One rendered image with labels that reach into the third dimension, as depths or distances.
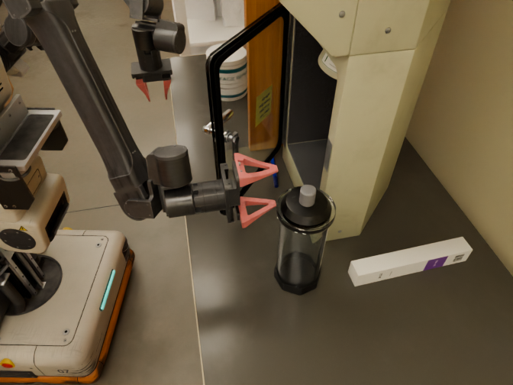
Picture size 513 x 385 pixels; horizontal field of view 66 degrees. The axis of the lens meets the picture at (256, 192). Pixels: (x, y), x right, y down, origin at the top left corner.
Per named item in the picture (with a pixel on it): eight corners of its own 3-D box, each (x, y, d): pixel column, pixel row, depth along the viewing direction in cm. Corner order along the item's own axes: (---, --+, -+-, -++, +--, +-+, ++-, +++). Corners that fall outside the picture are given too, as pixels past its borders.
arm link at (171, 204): (164, 209, 75) (163, 224, 70) (157, 176, 72) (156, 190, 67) (201, 204, 76) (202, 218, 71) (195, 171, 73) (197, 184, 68)
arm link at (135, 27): (138, 15, 97) (124, 24, 93) (162, 19, 95) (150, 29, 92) (143, 43, 102) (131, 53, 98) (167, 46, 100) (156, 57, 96)
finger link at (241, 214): (280, 199, 72) (229, 207, 71) (279, 223, 77) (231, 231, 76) (272, 173, 76) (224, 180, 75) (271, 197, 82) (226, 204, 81)
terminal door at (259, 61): (281, 147, 111) (289, -3, 83) (223, 218, 93) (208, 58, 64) (279, 146, 112) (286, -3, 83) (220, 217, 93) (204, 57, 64)
